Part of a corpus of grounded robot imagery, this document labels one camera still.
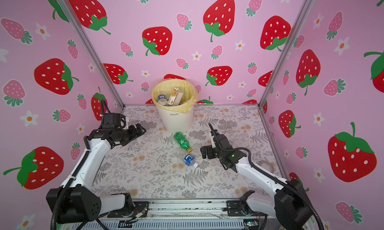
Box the clear bottle blue label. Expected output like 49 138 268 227
175 150 199 169

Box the green bottle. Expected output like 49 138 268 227
174 132 192 153

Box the clear bottle blue cap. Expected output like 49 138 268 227
158 94 168 106

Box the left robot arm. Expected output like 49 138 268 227
46 100 146 230

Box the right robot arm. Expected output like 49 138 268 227
201 128 324 230

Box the white plastic waste bin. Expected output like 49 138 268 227
155 102 194 133

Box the yellow bin liner bag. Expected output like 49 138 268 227
151 79 199 114

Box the clear tape roll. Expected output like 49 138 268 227
259 161 275 174

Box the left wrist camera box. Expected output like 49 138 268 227
100 113 127 130

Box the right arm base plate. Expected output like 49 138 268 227
226 200 255 217

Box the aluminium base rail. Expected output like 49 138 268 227
59 197 316 230

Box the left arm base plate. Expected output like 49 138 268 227
121 201 150 218

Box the left aluminium corner post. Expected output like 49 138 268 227
57 0 125 112

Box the aluminium corner post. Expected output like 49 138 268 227
57 0 125 112
259 0 316 109

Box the right aluminium corner post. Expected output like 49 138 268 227
259 0 316 109

